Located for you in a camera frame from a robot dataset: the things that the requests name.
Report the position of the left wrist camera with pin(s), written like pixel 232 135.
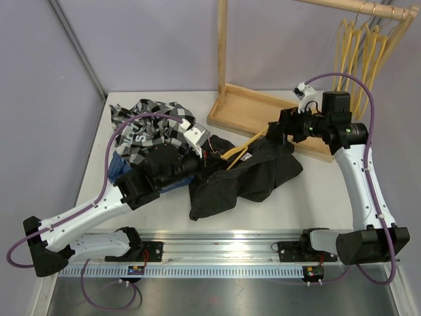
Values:
pixel 195 136

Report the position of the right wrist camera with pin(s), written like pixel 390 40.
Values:
pixel 306 95

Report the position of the hanger of checkered shirt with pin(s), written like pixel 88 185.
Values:
pixel 343 44

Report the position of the yellow hanger of blue shirt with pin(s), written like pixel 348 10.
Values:
pixel 358 106

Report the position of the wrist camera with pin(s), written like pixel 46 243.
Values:
pixel 195 136
pixel 306 95

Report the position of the black pinstripe shirt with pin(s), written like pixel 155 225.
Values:
pixel 270 165

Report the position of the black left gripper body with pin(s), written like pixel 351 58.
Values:
pixel 204 160

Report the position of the black white checkered shirt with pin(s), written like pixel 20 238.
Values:
pixel 144 134

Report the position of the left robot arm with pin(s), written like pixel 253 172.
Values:
pixel 60 240

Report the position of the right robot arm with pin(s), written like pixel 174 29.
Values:
pixel 347 141

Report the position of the aluminium corner frame post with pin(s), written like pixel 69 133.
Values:
pixel 72 37

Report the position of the aluminium rail base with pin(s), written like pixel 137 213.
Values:
pixel 217 245

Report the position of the blue plaid shirt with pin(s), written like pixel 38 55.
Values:
pixel 118 167

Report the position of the hanger of black shirt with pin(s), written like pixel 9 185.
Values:
pixel 238 151

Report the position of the hanger of plaid shirt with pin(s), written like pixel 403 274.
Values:
pixel 352 58

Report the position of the wooden clothes rack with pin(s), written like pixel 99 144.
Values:
pixel 246 112

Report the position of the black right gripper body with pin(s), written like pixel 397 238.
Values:
pixel 304 124

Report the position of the white slotted cable duct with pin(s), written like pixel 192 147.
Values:
pixel 184 271

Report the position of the yellow hanger of white shirt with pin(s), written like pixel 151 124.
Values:
pixel 376 51

